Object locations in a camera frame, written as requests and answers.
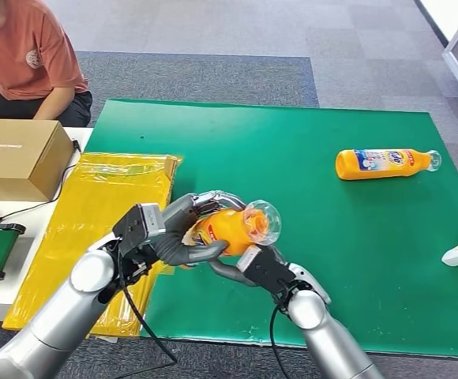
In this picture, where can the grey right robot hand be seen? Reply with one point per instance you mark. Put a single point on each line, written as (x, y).
(230, 276)

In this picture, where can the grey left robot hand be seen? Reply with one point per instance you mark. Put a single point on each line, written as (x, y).
(174, 251)

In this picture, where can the orange bottle with clear cap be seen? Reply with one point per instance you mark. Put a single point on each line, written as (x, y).
(378, 165)
(229, 230)

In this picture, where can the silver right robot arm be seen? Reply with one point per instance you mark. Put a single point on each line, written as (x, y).
(327, 335)

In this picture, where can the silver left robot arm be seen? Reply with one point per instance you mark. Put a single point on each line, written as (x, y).
(63, 319)

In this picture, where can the yellow plastic wrapped package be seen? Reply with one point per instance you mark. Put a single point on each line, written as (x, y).
(87, 209)

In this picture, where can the green table mat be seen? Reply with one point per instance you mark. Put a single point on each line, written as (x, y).
(292, 157)

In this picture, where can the white side table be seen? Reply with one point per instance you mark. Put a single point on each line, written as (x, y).
(36, 225)

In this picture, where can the brown cardboard box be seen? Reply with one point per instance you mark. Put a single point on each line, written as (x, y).
(20, 157)

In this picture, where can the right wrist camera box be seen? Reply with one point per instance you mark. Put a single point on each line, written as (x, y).
(266, 269)

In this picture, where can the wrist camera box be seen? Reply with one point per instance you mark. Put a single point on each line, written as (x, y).
(266, 269)
(138, 225)

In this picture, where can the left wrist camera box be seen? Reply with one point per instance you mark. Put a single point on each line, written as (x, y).
(138, 225)

